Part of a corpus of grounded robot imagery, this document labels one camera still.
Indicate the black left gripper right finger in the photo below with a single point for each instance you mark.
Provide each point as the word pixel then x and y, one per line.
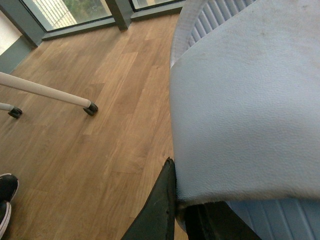
pixel 216 221

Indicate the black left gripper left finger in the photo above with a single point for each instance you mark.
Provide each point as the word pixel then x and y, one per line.
pixel 156 220

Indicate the light blue slide slipper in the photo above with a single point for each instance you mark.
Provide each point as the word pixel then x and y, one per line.
pixel 245 112

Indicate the black sneaker lower foot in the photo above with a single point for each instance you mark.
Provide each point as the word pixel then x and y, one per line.
pixel 5 215

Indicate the black sneaker foot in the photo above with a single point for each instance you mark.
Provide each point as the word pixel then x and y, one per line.
pixel 9 185
pixel 5 215

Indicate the black sneaker upper foot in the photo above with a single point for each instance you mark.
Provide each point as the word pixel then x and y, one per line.
pixel 9 185

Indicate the grey white office chair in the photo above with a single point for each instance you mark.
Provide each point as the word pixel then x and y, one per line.
pixel 31 87

